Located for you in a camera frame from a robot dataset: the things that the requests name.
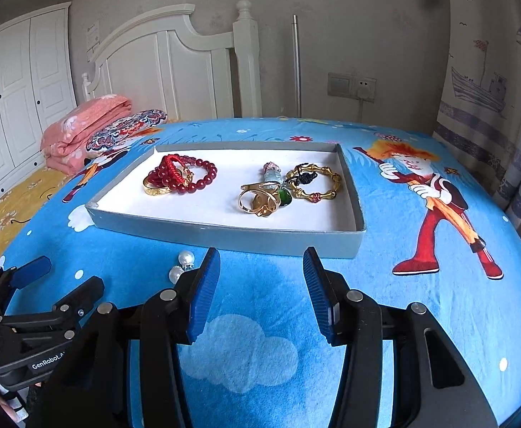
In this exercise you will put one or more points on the grey cardboard tray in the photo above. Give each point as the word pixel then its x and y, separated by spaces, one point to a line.
pixel 224 238

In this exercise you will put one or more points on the person's left hand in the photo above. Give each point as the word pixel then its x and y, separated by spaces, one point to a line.
pixel 4 408

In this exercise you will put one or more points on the plain gold bangle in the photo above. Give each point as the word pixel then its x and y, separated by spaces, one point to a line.
pixel 155 191

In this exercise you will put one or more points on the pink folded quilt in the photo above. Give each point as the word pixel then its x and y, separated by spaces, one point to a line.
pixel 86 120

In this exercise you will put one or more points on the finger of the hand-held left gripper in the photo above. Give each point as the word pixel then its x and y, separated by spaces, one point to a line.
pixel 84 292
pixel 30 269

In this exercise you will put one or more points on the patterned pillow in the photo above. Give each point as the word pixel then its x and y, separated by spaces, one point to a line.
pixel 126 129

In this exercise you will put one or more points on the wall socket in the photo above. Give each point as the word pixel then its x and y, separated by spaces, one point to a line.
pixel 369 82

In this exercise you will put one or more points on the metal pole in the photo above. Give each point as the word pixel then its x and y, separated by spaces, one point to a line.
pixel 297 67

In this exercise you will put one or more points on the blue cartoon bedsheet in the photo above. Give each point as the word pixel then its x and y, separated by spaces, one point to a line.
pixel 421 321

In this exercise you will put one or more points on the yellow floral bedsheet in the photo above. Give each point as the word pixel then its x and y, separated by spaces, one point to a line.
pixel 6 214

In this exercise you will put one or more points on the wall switch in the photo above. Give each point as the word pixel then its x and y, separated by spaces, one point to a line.
pixel 340 84

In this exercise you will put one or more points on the white wardrobe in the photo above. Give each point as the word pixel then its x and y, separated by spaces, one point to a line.
pixel 19 89

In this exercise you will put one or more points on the boat print curtain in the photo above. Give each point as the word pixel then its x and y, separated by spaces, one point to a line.
pixel 478 53

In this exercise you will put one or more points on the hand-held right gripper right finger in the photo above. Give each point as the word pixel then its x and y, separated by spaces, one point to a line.
pixel 318 294

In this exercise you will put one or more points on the paper wall notice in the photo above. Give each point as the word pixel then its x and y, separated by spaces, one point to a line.
pixel 93 40

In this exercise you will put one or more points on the white wooden headboard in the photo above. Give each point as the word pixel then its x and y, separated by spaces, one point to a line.
pixel 184 67

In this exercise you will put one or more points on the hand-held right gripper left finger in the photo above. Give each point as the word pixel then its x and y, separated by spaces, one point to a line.
pixel 204 294

